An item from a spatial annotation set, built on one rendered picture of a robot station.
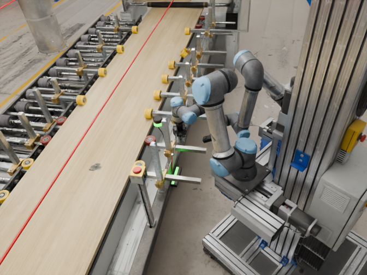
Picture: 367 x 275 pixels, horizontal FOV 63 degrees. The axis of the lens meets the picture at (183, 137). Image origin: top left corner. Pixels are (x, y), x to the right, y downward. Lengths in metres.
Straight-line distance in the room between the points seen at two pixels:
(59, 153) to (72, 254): 0.82
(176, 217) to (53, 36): 4.12
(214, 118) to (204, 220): 1.53
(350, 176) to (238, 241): 1.13
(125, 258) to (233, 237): 0.89
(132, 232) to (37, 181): 0.71
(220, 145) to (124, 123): 1.10
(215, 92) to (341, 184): 0.72
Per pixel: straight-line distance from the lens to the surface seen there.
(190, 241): 2.70
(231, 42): 4.43
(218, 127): 1.44
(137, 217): 2.14
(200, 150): 2.14
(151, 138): 2.20
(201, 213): 2.83
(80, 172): 2.13
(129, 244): 2.05
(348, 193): 1.57
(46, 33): 5.88
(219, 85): 1.37
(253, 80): 1.66
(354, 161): 1.71
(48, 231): 1.93
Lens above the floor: 2.39
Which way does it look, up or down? 43 degrees down
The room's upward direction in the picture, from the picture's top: 6 degrees counter-clockwise
